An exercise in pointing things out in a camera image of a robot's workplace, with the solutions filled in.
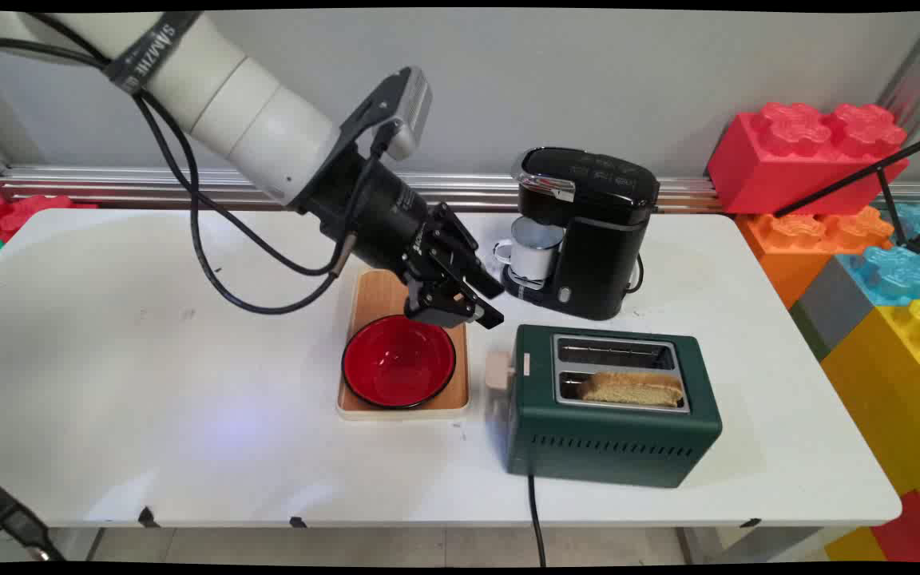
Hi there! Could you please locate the black tripod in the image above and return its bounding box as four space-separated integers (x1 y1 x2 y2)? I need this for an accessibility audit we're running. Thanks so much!
773 128 920 260

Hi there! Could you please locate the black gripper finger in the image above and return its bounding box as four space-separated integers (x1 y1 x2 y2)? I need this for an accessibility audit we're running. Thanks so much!
442 249 506 330
404 276 478 330

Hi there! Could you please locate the white enamel mug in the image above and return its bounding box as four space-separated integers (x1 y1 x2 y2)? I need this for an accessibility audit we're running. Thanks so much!
494 217 566 282

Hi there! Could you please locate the black clamp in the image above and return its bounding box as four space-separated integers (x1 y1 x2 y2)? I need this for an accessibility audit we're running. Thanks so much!
0 462 66 563

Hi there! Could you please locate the toast slice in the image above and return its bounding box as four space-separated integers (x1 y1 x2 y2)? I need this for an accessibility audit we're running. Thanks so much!
578 371 685 408

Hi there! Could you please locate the light blue giant building block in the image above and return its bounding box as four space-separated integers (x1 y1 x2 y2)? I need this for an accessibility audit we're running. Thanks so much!
837 202 920 307

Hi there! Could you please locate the red giant building block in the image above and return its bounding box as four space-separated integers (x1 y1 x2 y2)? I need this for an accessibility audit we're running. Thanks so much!
706 101 911 216

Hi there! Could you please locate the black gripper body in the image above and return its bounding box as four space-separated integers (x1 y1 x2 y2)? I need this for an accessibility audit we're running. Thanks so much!
298 149 478 298

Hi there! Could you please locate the black coffee machine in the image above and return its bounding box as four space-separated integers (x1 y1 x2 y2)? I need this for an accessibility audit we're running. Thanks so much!
502 147 660 322

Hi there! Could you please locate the red block with green block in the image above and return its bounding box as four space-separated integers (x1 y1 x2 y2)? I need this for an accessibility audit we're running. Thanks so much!
0 194 98 277

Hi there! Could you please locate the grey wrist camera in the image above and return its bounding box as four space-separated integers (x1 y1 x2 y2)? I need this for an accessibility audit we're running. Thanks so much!
339 67 434 162

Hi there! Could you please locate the wooden cutting board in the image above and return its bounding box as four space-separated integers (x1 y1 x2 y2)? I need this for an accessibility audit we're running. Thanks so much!
336 269 471 422

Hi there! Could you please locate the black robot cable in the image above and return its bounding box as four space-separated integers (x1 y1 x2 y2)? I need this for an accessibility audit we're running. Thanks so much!
0 13 359 315

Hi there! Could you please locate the green toaster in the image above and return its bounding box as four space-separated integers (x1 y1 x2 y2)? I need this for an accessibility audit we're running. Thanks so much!
486 323 723 489

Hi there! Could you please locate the yellow giant building block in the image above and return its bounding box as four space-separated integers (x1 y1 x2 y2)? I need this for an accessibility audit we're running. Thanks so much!
819 299 920 536

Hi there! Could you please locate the aluminium rail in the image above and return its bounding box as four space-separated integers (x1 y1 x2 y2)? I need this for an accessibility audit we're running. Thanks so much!
0 165 920 213

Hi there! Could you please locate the black toaster power cord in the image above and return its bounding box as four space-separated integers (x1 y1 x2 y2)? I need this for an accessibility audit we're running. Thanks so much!
527 474 549 566

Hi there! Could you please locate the red bowl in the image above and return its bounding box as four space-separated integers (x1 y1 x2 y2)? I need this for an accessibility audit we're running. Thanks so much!
341 315 458 410

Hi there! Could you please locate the orange giant building block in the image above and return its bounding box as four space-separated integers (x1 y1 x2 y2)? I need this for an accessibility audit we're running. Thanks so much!
736 206 897 309

